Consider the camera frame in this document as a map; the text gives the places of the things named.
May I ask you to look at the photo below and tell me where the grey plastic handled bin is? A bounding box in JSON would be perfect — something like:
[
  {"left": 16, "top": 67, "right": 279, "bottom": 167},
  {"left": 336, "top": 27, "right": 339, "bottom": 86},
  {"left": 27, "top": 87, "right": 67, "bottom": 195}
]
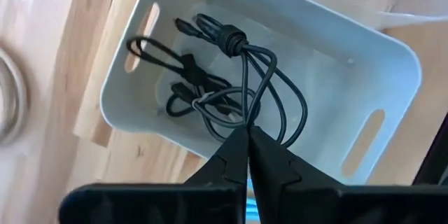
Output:
[{"left": 99, "top": 0, "right": 423, "bottom": 187}]

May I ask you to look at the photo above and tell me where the black metal rig frame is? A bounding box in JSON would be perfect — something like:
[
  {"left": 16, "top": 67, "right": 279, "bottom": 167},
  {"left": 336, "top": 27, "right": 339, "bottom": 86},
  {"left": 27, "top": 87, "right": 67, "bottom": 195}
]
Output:
[{"left": 412, "top": 111, "right": 448, "bottom": 187}]

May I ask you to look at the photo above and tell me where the clear plastic handled bin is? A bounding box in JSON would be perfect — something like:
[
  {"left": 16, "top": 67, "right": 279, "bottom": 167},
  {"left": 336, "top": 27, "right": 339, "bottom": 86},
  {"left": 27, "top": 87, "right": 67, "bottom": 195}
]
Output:
[{"left": 241, "top": 0, "right": 448, "bottom": 31}]

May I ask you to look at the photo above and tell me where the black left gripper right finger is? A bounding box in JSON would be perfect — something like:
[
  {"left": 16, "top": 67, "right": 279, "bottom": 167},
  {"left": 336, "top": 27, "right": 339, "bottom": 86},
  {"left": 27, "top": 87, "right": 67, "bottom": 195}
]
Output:
[{"left": 248, "top": 125, "right": 347, "bottom": 197}]

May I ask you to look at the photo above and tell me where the light blue cable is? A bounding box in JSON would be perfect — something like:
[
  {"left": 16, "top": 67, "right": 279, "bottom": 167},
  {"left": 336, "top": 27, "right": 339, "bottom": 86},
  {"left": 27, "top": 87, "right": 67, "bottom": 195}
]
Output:
[{"left": 246, "top": 178, "right": 261, "bottom": 224}]

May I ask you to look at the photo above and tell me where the beige cable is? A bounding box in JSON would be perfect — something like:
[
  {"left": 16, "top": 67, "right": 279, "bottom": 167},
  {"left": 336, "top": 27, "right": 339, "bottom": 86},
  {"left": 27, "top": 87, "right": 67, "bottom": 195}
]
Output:
[{"left": 0, "top": 46, "right": 30, "bottom": 146}]

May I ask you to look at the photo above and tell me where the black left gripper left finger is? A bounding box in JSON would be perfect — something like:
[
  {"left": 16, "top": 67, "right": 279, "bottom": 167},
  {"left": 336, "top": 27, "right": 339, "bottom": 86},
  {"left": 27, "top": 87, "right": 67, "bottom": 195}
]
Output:
[{"left": 184, "top": 125, "right": 251, "bottom": 190}]

